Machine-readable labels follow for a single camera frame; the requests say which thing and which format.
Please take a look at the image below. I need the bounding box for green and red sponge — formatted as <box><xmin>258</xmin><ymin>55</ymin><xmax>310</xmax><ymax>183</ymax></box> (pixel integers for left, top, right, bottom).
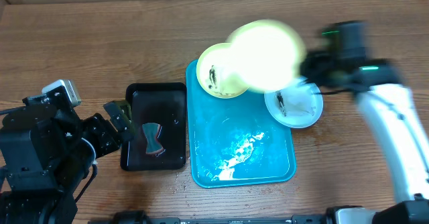
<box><xmin>142</xmin><ymin>123</ymin><xmax>164</xmax><ymax>155</ymax></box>

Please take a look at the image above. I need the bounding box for light blue plate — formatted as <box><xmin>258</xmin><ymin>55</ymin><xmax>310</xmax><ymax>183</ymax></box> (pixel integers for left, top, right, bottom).
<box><xmin>264</xmin><ymin>76</ymin><xmax>324</xmax><ymax>129</ymax></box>

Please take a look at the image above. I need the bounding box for yellow-green plate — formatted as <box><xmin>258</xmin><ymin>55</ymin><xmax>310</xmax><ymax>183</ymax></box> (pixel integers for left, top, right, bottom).
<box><xmin>227</xmin><ymin>19</ymin><xmax>306</xmax><ymax>93</ymax></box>
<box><xmin>196</xmin><ymin>43</ymin><xmax>248</xmax><ymax>99</ymax></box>

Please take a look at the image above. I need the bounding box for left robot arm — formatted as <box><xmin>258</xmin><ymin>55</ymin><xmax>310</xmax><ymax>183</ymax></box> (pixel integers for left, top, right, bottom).
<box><xmin>1</xmin><ymin>99</ymin><xmax>134</xmax><ymax>223</ymax></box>

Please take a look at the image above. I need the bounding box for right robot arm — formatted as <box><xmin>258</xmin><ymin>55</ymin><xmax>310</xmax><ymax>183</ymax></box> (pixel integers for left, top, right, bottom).
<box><xmin>300</xmin><ymin>21</ymin><xmax>428</xmax><ymax>224</ymax></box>

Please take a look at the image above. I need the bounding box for black plastic tray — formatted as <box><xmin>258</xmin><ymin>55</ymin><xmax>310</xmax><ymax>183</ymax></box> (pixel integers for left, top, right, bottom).
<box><xmin>121</xmin><ymin>82</ymin><xmax>187</xmax><ymax>171</ymax></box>

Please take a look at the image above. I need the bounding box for teal plastic tray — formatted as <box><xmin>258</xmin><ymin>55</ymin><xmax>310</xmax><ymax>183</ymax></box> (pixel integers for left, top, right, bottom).
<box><xmin>186</xmin><ymin>61</ymin><xmax>297</xmax><ymax>188</ymax></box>

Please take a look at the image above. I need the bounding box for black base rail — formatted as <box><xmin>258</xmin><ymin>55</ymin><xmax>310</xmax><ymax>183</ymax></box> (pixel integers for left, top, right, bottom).
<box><xmin>88</xmin><ymin>211</ymin><xmax>335</xmax><ymax>224</ymax></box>

